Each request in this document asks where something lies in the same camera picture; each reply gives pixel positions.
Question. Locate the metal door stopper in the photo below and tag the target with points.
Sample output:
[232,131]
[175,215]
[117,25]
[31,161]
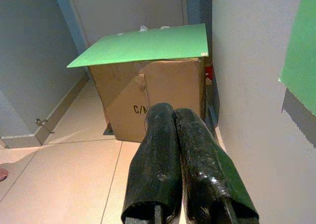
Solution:
[39,122]

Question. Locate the white door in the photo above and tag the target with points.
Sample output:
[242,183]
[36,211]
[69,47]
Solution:
[123,7]

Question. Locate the brown cardboard box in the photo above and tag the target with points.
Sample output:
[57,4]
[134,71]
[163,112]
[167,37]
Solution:
[172,85]

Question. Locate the person's foot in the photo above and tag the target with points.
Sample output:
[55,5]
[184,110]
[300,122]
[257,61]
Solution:
[3,174]

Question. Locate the crumpled white tape piece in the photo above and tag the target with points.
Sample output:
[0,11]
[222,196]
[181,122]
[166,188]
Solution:
[143,28]

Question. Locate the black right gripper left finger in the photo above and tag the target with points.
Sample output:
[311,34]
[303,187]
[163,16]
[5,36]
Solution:
[153,164]

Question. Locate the blue door frame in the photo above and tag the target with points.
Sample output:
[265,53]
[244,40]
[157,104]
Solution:
[197,4]

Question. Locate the red object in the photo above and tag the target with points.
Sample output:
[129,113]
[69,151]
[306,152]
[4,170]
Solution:
[209,72]

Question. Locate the green wall board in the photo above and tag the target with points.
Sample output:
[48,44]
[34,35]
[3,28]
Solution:
[301,61]

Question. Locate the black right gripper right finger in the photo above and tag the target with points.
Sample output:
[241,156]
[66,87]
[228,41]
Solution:
[205,172]

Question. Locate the flat white tape piece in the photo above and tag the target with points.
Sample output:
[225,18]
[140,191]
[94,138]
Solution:
[165,27]

